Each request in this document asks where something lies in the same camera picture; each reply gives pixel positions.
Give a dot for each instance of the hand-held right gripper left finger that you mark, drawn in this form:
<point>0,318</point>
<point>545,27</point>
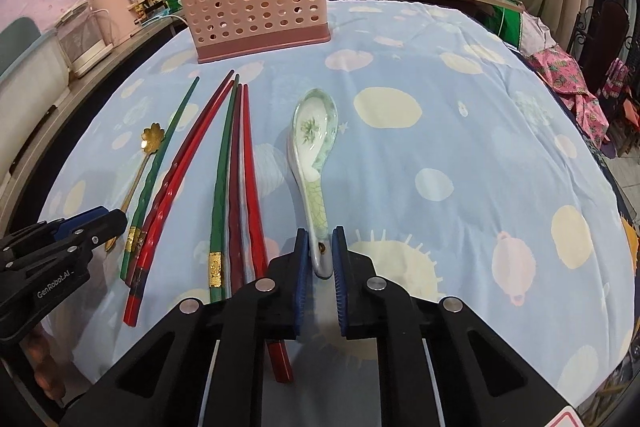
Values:
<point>301,277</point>

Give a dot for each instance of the pink patterned cloth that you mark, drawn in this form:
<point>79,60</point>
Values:
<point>565,77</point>

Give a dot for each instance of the pink electric kettle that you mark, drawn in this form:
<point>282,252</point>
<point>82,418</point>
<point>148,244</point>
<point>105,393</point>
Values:
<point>112,12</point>

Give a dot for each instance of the green chopstick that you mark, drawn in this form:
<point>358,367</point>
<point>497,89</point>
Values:
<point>220,217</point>
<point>165,142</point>

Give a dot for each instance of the dark metal chair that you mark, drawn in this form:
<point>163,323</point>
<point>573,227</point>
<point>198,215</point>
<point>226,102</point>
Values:
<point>607,37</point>

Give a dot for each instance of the wooden side counter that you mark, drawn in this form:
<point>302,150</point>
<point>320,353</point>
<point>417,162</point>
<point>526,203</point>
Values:
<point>60,107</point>

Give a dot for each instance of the green cloth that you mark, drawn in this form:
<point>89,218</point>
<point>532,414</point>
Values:
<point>509,27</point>

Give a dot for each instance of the person's left hand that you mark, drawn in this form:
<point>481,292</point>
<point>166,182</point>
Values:
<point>45,362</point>

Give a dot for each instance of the pink perforated utensil holder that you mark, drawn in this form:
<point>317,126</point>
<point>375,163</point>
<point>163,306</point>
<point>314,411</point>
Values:
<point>250,7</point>

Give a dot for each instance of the white toaster oven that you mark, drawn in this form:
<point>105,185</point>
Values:
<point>80,42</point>

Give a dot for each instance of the dark red chopstick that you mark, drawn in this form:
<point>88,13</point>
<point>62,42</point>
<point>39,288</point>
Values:
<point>235,207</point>

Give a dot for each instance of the gold flower-shaped spoon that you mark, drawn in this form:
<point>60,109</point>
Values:
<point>152,138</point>

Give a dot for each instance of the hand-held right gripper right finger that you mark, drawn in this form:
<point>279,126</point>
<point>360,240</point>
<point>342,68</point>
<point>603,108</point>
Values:
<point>339,277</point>

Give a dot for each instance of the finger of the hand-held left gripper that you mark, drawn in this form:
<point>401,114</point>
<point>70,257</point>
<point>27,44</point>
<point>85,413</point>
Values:
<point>102,229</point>
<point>80,218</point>

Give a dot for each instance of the floral ceramic soup spoon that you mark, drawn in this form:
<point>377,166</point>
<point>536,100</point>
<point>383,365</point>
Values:
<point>310,127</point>

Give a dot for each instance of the light blue printed tablecloth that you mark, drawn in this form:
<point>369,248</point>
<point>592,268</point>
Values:
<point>450,132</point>

